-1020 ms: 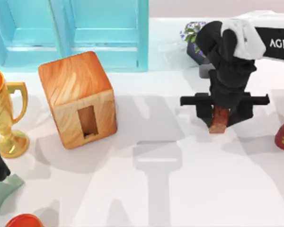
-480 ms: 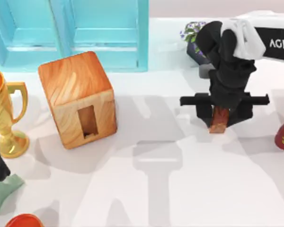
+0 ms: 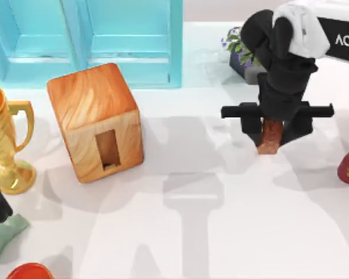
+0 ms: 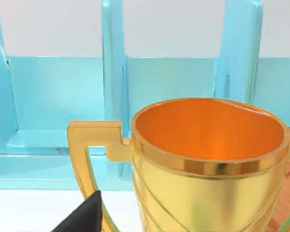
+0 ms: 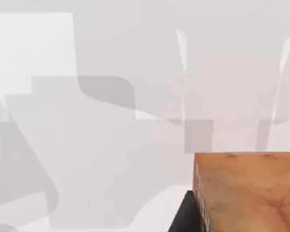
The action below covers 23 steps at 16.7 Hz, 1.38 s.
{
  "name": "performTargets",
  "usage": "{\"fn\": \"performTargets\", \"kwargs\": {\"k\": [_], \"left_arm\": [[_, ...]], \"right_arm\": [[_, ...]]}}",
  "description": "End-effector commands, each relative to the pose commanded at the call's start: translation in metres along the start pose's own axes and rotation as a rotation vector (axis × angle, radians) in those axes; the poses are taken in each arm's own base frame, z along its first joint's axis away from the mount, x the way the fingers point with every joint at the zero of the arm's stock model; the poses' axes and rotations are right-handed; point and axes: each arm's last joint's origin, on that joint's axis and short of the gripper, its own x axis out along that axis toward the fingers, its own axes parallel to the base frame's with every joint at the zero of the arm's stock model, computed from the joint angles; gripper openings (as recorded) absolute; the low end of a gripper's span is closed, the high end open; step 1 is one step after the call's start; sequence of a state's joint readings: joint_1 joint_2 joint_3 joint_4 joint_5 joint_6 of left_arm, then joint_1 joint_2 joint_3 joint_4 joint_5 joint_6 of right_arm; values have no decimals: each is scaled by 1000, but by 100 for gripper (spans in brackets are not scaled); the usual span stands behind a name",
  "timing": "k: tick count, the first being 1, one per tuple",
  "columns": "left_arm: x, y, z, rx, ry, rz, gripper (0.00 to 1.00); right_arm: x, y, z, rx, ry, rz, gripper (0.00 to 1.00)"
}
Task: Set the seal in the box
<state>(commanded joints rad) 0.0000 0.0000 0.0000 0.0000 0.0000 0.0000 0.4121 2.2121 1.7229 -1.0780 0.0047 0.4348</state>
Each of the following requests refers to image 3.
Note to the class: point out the brown wooden block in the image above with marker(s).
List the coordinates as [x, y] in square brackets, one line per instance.
[270, 136]

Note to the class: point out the potted plant purple flowers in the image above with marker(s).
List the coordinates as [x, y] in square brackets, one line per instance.
[238, 55]

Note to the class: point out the light blue rack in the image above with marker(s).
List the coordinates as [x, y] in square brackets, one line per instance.
[128, 35]

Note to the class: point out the wooden box with opening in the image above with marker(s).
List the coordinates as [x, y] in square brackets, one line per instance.
[90, 104]

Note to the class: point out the gold trophy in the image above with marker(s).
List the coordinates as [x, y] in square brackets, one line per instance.
[3, 136]

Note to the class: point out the red cup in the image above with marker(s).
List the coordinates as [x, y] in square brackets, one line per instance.
[29, 271]

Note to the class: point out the pale green object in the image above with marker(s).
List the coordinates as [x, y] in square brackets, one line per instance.
[3, 235]

